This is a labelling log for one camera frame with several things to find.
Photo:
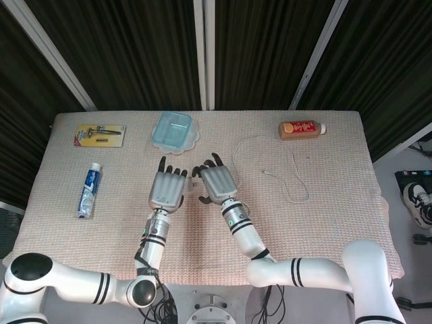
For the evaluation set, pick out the black pleated curtain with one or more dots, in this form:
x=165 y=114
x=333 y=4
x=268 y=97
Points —
x=135 y=50

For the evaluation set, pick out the clear scalloped plastic tray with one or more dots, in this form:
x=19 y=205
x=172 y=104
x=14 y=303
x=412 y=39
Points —
x=195 y=135

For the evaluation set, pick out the black and white sneaker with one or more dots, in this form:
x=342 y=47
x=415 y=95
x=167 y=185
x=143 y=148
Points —
x=416 y=202

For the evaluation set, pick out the white metal frame post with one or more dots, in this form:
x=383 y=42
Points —
x=401 y=143
x=319 y=54
x=54 y=57
x=204 y=54

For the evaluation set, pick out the grey round robot base plate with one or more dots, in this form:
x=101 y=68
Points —
x=211 y=312

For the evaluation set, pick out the blue white toothpaste tube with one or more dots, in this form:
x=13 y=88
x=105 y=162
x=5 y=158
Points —
x=88 y=189

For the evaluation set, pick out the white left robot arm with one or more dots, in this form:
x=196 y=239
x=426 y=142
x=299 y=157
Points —
x=152 y=249

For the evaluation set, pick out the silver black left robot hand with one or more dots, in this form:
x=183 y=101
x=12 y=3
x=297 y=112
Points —
x=167 y=189

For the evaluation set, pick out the brown drink bottle red label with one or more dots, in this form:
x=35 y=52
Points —
x=298 y=131

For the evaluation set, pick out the clear container with blue lid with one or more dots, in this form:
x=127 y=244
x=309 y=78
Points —
x=172 y=131

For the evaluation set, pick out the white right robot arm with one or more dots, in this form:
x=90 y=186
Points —
x=246 y=236

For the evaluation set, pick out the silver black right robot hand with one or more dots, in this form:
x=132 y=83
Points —
x=217 y=182

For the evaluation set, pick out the razor on yellow card package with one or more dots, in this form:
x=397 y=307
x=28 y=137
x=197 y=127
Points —
x=111 y=141

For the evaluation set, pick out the white USB wall charger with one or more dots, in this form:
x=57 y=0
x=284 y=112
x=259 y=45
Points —
x=193 y=185

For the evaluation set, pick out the woven beige tablecloth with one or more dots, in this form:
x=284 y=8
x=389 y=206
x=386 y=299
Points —
x=216 y=243

